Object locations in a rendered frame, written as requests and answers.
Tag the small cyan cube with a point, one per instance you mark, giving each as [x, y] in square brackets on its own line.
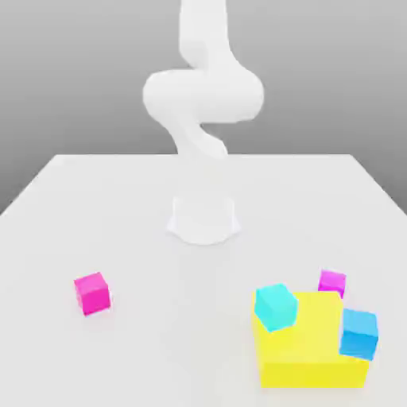
[276, 307]

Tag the small blue cube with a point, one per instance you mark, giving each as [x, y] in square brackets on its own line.
[359, 334]

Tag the small magenta cube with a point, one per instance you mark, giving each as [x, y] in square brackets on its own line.
[332, 280]

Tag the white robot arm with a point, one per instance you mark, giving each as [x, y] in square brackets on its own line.
[203, 92]

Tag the small pink cube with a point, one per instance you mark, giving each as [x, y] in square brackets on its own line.
[93, 294]

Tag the large yellow box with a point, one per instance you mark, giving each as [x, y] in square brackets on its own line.
[313, 349]

